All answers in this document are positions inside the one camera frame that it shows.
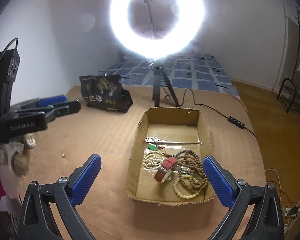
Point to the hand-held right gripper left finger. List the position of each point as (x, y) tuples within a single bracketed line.
[(87, 177)]

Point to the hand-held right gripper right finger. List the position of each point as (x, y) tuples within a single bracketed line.
[(217, 180)]

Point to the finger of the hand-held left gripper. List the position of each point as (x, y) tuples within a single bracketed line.
[(67, 107), (52, 100)]

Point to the black bangle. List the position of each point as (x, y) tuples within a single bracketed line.
[(179, 153)]

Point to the cardboard box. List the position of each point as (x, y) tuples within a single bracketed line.
[(165, 116)]

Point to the person's left forearm fuzzy sleeve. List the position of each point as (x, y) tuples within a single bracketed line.
[(5, 160)]

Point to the black printed snack bag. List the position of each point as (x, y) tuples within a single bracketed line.
[(102, 97)]

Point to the white power strip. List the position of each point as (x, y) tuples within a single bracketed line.
[(287, 212)]

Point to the black charger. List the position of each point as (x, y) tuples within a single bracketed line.
[(294, 210)]

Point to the black tripod stand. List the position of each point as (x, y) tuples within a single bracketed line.
[(156, 90)]

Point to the striped pants leg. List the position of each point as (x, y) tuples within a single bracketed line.
[(7, 222)]

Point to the blue checked bed sheet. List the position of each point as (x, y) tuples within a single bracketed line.
[(202, 75)]

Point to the black metal clothes rack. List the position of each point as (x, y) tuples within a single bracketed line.
[(288, 79)]

